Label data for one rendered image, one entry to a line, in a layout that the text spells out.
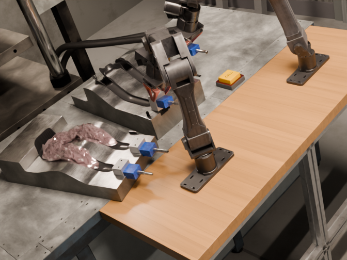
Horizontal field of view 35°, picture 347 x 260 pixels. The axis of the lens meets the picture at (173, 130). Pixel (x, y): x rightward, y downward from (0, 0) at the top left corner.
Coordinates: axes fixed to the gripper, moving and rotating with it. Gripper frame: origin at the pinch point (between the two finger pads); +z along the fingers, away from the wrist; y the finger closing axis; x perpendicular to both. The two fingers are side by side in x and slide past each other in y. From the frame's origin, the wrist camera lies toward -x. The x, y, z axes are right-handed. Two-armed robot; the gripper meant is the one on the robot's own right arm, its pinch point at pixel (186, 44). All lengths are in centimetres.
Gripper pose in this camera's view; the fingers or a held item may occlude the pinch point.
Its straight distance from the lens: 213.2
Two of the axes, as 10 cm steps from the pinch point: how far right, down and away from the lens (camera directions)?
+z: -1.0, 5.6, 8.2
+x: 7.4, 5.9, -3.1
